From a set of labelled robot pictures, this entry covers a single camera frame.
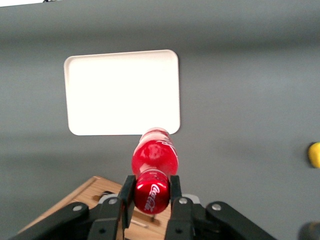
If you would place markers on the wooden two-drawer cabinet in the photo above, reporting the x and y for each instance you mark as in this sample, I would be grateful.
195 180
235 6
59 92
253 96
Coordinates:
95 187

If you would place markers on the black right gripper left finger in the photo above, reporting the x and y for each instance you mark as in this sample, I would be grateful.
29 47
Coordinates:
107 220

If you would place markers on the yellow lemon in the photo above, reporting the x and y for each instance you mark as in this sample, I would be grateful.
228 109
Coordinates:
315 155

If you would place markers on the red coke bottle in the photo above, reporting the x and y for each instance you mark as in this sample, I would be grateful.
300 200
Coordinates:
155 160

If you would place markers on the cream rectangular tray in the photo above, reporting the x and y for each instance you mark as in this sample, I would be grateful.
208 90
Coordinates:
122 92

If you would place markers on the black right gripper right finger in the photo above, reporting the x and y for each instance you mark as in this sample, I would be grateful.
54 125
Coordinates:
181 220

